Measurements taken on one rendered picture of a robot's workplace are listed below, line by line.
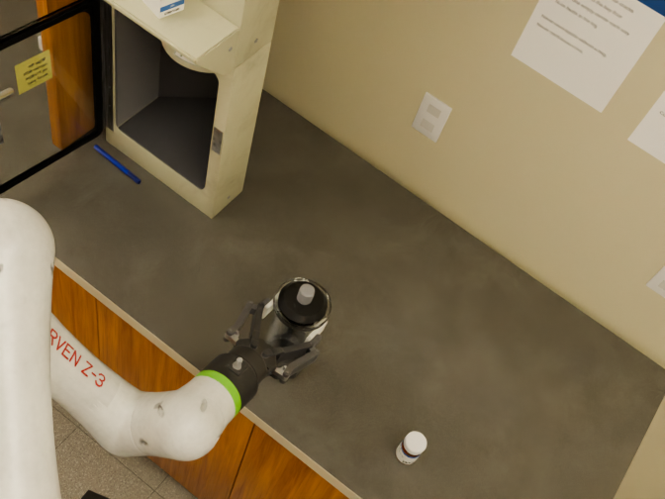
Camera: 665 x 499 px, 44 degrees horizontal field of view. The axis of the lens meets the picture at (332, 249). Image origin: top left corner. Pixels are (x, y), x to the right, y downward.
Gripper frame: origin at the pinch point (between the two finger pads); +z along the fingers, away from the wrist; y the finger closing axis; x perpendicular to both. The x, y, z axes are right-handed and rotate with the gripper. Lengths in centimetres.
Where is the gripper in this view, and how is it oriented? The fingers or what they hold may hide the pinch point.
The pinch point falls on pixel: (296, 316)
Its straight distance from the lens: 157.0
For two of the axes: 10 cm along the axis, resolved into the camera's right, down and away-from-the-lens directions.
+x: -3.7, 7.1, 6.0
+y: -8.1, -5.7, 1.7
